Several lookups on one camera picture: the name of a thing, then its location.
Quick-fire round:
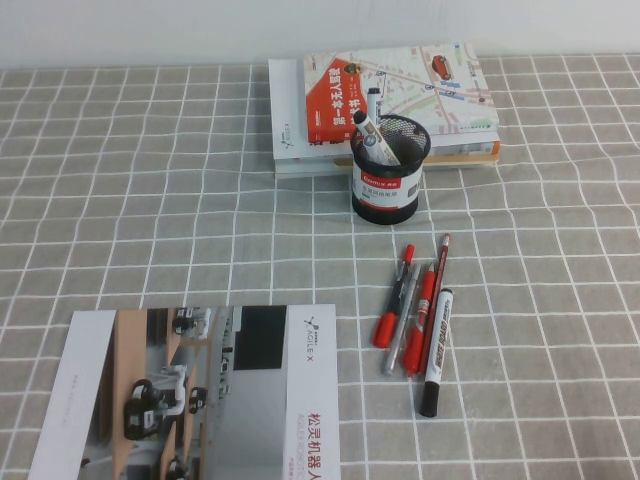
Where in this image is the black mesh pen holder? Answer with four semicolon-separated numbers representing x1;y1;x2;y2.
349;114;431;225

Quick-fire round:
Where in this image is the red and black pen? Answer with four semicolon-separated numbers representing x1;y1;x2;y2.
370;243;417;348

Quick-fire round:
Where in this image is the silver pen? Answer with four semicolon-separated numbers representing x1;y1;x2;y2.
380;263;423;377

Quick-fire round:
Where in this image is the red gel pen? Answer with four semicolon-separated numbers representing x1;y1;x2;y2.
402;262;437;380

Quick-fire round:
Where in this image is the white thick book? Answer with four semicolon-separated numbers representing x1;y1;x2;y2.
272;157;354;180

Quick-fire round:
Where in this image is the grey white-grid tablecloth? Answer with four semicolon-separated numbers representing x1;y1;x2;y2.
0;52;640;480

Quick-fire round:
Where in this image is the red pencil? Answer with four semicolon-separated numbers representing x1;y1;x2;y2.
417;233;451;376

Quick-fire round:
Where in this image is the white thin book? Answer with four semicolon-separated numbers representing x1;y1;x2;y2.
267;58;312;162

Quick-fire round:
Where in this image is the AgileX robot brochure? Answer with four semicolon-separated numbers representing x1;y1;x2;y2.
27;303;342;480

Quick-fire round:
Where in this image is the orange-edged book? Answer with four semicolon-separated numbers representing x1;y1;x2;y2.
332;139;501;170

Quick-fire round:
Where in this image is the map cover book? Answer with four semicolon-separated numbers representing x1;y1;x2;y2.
302;42;501;147

